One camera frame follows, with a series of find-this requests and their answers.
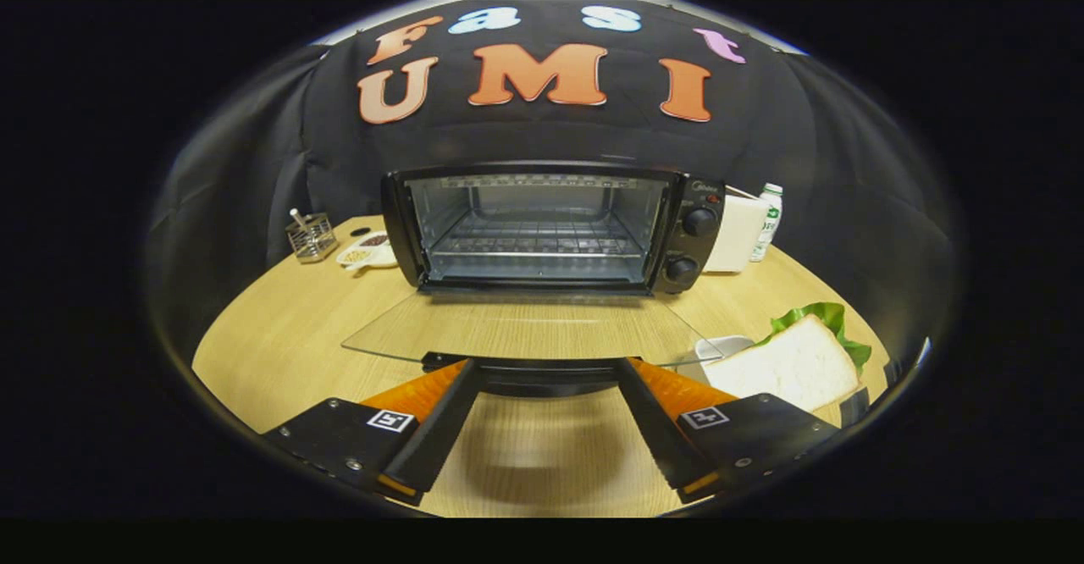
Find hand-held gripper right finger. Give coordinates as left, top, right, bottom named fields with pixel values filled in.
left=617, top=357, right=841, bottom=504

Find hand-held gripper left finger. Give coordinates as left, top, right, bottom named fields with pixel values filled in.
left=264, top=359, right=484, bottom=507

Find white bread toaster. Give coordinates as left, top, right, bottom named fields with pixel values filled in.
left=703, top=187, right=770, bottom=274

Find white divided snack dish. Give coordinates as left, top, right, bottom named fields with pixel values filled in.
left=336, top=230, right=399, bottom=273

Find white bottle with green label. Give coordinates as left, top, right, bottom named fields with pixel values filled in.
left=749, top=183, right=784, bottom=263

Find white bread lettuce sandwich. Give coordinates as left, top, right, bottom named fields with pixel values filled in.
left=703, top=301, right=873, bottom=413

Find wire mesh utensil holder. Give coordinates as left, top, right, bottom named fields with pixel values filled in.
left=285, top=208, right=340, bottom=263

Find black toaster oven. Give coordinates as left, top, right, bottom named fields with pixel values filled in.
left=341, top=162, right=727, bottom=398

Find black table edge clip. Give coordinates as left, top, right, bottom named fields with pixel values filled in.
left=840, top=386, right=871, bottom=428

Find white plastic tray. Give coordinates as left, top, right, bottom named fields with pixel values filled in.
left=677, top=335, right=755, bottom=385

